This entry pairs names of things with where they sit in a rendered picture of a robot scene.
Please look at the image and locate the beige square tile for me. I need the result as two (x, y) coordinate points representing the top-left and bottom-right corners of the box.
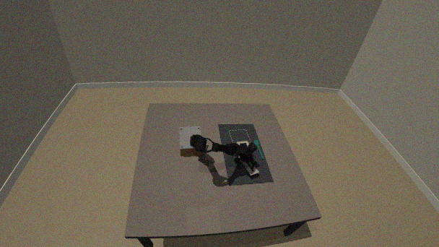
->
(237, 141), (249, 148)

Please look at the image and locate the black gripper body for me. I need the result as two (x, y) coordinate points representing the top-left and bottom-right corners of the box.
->
(234, 143), (256, 165)

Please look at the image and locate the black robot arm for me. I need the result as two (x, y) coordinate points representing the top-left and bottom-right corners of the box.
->
(190, 134), (253, 163)

